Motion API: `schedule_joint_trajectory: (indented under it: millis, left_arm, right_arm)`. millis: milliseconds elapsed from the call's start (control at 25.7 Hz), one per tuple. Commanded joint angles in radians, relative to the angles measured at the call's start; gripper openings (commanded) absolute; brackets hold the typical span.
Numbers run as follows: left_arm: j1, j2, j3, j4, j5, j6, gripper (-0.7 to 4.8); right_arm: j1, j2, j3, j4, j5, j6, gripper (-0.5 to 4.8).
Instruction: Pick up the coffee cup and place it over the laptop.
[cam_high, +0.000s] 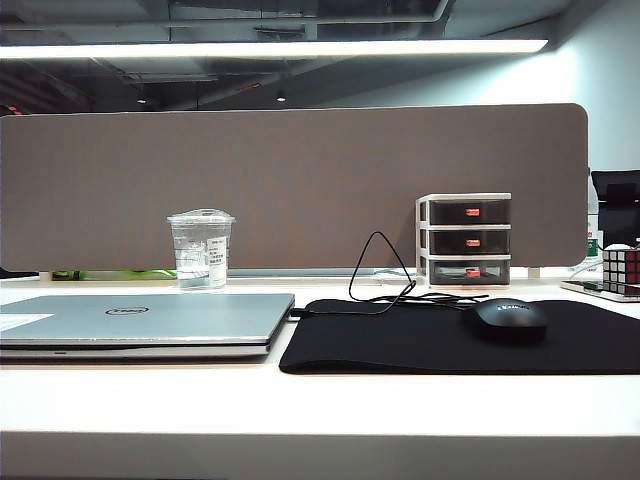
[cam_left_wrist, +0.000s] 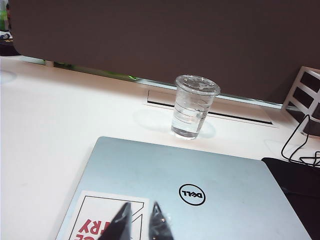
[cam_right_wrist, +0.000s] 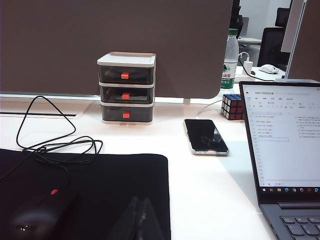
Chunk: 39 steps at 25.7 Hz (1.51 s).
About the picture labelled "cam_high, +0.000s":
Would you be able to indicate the clear plastic cup with lid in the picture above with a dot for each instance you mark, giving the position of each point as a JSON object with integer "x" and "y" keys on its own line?
{"x": 192, "y": 250}

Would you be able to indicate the silver Dell laptop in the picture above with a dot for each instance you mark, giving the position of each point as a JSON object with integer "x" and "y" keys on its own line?
{"x": 150, "y": 325}

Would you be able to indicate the grey desk partition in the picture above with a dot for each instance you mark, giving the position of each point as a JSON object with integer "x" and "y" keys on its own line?
{"x": 300, "y": 185}

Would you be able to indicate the black mouse pad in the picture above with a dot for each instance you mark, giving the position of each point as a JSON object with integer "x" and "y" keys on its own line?
{"x": 375, "y": 345}

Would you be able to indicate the black computer mouse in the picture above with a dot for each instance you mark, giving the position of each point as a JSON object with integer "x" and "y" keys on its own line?
{"x": 505, "y": 320}

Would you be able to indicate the long ceiling light strip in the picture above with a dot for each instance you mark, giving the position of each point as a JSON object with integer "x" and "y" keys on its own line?
{"x": 250, "y": 49}

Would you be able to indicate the white flat tray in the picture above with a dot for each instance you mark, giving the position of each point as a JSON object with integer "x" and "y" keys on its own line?
{"x": 580, "y": 286}

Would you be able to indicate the clear bottle with green label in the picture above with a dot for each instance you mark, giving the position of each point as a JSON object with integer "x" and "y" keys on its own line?
{"x": 593, "y": 245}

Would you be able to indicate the black monitor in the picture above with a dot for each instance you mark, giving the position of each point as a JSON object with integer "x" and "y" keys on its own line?
{"x": 620, "y": 220}

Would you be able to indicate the Rubik's cube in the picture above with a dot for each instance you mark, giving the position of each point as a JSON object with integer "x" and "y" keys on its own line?
{"x": 622, "y": 270}

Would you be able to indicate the black flat object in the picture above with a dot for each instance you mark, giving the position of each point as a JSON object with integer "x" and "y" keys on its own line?
{"x": 15, "y": 273}

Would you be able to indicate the aluminium divider base rail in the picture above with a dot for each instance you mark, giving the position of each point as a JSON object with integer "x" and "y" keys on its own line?
{"x": 300, "y": 272}

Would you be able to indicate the white drawer organizer frame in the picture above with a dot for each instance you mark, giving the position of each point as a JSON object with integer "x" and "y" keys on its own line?
{"x": 422, "y": 235}

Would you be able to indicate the white divider bracket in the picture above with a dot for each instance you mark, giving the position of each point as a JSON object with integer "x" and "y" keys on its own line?
{"x": 534, "y": 273}
{"x": 45, "y": 276}

